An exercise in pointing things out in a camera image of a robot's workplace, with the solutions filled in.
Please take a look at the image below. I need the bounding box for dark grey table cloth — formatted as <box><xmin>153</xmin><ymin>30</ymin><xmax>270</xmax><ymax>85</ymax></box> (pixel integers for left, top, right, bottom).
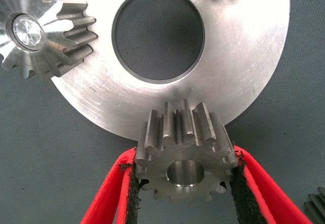
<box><xmin>0</xmin><ymin>0</ymin><xmax>325</xmax><ymax>224</ymax></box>

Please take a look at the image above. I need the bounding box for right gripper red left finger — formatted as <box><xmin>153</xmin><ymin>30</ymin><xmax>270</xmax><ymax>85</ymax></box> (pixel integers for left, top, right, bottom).
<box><xmin>80</xmin><ymin>146</ymin><xmax>143</xmax><ymax>224</ymax></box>

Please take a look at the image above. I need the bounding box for round metal plate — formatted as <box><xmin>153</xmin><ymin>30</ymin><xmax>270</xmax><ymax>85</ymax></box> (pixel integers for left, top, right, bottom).
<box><xmin>50</xmin><ymin>0</ymin><xmax>290</xmax><ymax>141</ymax></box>

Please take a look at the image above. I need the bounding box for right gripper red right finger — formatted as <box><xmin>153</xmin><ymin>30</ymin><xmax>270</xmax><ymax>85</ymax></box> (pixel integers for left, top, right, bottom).
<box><xmin>230</xmin><ymin>144</ymin><xmax>314</xmax><ymax>224</ymax></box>

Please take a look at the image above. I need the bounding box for larger steel gear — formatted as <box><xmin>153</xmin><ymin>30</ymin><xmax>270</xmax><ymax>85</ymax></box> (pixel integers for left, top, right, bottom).
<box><xmin>303</xmin><ymin>186</ymin><xmax>325</xmax><ymax>224</ymax></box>

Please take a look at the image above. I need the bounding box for small dark steel gear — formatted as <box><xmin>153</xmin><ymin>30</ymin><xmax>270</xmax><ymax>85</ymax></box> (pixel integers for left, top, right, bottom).
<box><xmin>134</xmin><ymin>99</ymin><xmax>239</xmax><ymax>204</ymax></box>

